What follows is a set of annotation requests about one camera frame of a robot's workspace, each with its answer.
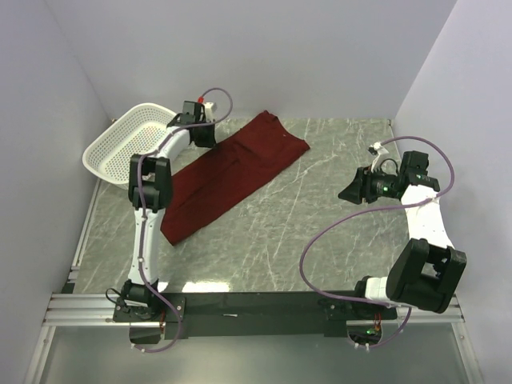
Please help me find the white perforated plastic basket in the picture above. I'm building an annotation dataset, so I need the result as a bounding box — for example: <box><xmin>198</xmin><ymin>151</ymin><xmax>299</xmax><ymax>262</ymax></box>
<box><xmin>82</xmin><ymin>102</ymin><xmax>176</xmax><ymax>190</ymax></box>

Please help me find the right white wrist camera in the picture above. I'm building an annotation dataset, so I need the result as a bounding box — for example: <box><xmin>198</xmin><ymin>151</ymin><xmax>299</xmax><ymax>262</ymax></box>
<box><xmin>368</xmin><ymin>142</ymin><xmax>390</xmax><ymax>172</ymax></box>

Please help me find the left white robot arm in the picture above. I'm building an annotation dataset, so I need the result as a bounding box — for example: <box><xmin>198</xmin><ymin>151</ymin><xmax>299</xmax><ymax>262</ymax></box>
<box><xmin>104</xmin><ymin>98</ymin><xmax>217</xmax><ymax>322</ymax></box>

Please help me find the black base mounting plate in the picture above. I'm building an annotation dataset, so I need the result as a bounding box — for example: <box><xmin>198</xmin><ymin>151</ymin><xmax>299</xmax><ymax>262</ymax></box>
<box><xmin>111</xmin><ymin>290</ymin><xmax>399</xmax><ymax>346</ymax></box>

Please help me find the aluminium extrusion rail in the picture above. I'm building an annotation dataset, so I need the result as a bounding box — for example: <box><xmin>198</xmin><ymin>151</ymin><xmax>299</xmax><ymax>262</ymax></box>
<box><xmin>42</xmin><ymin>294</ymin><xmax>466</xmax><ymax>326</ymax></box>

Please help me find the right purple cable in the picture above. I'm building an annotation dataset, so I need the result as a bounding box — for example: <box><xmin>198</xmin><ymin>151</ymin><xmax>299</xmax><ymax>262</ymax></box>
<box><xmin>299</xmin><ymin>135</ymin><xmax>456</xmax><ymax>350</ymax></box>

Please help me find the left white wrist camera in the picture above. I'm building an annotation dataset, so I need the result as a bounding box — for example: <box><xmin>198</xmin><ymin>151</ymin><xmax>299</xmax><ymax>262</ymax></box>
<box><xmin>198</xmin><ymin>96</ymin><xmax>217</xmax><ymax>122</ymax></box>

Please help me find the dark red t shirt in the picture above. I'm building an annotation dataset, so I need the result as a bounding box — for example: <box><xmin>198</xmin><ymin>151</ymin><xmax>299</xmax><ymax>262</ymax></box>
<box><xmin>161</xmin><ymin>110</ymin><xmax>310</xmax><ymax>246</ymax></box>

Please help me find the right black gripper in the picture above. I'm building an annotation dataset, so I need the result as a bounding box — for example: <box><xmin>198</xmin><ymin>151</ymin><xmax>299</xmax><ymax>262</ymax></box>
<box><xmin>338</xmin><ymin>164</ymin><xmax>398</xmax><ymax>206</ymax></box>

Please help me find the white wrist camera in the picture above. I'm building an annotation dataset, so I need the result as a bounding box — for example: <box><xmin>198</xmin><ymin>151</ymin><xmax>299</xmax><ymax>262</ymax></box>
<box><xmin>368</xmin><ymin>142</ymin><xmax>390</xmax><ymax>172</ymax></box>
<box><xmin>198</xmin><ymin>96</ymin><xmax>217</xmax><ymax>122</ymax></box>

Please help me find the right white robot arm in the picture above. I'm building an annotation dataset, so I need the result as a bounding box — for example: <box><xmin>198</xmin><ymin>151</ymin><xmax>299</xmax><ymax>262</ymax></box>
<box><xmin>338</xmin><ymin>144</ymin><xmax>467</xmax><ymax>319</ymax></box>

